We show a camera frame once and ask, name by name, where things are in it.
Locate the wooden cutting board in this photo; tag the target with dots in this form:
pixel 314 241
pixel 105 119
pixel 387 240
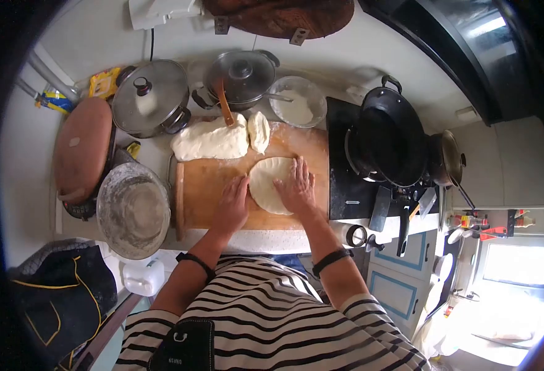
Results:
pixel 207 185

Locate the white plastic jug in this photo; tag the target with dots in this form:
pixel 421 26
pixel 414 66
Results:
pixel 143 278

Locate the cabinet with blue framed doors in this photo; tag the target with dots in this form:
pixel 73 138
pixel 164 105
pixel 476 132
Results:
pixel 399 283

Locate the small pan with lid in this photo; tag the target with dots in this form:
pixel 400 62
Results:
pixel 448 157

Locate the black bag with yellow trim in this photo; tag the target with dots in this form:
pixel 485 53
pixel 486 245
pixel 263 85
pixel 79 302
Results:
pixel 58 297

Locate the person's right middle finger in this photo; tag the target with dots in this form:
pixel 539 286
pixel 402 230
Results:
pixel 303 167

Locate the person's right hand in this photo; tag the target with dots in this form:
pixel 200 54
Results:
pixel 299 192

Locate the floured steel bowl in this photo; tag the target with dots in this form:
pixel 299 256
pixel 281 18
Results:
pixel 133 211

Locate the small dough lump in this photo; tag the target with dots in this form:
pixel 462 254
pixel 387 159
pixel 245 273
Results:
pixel 259 132

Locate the person's left fingers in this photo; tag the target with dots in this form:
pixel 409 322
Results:
pixel 240 183

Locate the black wok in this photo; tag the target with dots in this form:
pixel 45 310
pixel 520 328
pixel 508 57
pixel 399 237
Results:
pixel 387 139

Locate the metal spoon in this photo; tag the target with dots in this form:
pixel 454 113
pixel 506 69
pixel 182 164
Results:
pixel 279 98

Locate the steel pot with glass lid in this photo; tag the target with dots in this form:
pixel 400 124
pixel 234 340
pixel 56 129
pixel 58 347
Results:
pixel 150 97

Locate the white power strip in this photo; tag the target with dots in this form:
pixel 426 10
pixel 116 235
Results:
pixel 160 13

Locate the round dough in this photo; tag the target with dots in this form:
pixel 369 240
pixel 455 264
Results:
pixel 265 185

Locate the person's right little finger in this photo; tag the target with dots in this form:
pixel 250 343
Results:
pixel 312 181

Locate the blue and yellow packet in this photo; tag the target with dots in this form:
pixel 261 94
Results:
pixel 55 101

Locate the grey pipes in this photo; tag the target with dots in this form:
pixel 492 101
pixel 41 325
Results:
pixel 49 76

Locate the person's body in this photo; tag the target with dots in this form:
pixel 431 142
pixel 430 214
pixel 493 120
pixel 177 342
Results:
pixel 272 324

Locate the black range hood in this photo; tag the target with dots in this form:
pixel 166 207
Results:
pixel 448 51

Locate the brown round cooker lid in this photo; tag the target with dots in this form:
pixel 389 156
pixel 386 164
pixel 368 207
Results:
pixel 82 148

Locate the person's right ring finger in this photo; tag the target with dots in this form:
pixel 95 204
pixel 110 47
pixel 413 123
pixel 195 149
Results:
pixel 308 172

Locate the small yellow object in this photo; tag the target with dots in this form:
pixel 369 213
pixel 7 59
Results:
pixel 133 149

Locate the black wrist band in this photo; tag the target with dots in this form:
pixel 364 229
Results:
pixel 197 263
pixel 330 259

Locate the window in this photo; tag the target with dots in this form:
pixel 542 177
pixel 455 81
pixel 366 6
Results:
pixel 522 264

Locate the person's right index finger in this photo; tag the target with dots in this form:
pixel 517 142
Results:
pixel 295 169

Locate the dark pot with lid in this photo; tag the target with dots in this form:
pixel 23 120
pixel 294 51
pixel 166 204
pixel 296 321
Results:
pixel 241 76

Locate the wooden rolling pin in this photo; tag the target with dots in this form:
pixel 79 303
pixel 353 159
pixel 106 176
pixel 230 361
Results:
pixel 179 199

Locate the rack with condiment bottles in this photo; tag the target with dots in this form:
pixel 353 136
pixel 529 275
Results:
pixel 485 222

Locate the round wooden board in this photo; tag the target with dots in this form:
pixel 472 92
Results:
pixel 281 16

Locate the person's right thumb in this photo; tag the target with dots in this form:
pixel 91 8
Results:
pixel 282 186

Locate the glass bowl of flour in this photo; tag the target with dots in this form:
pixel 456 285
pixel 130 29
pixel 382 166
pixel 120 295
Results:
pixel 299 109

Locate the large dough lump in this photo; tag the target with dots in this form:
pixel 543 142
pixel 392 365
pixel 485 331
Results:
pixel 209 141

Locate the black induction cooktop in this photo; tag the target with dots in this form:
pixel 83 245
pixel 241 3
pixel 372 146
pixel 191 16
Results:
pixel 341 185

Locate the person's left hand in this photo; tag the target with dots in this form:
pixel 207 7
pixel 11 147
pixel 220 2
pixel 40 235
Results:
pixel 231 208

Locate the dark cleaver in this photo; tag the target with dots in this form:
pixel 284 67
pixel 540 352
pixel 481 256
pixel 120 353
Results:
pixel 380 208

